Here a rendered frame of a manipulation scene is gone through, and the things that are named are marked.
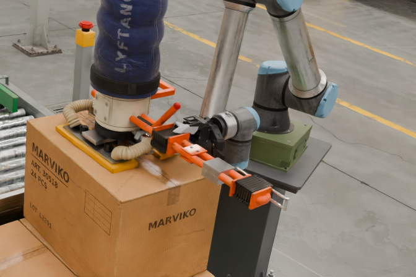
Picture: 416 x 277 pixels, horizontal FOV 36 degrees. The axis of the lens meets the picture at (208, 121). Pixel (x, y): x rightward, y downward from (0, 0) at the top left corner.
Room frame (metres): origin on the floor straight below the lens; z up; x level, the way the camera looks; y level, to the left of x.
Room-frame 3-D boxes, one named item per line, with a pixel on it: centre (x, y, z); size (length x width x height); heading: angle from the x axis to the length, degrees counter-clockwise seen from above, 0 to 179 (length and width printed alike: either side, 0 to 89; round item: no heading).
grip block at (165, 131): (1.78, 0.11, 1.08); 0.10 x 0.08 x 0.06; 137
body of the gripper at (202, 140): (1.89, 0.01, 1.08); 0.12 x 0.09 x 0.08; 138
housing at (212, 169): (1.64, -0.05, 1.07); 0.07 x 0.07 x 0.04; 47
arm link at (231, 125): (1.94, -0.05, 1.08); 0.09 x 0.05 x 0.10; 48
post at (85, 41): (2.95, 0.65, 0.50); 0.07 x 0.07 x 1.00; 48
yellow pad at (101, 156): (1.89, 0.35, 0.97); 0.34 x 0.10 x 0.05; 47
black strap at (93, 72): (1.96, 0.29, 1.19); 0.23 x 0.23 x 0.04
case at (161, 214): (1.94, 0.27, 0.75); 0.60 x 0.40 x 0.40; 44
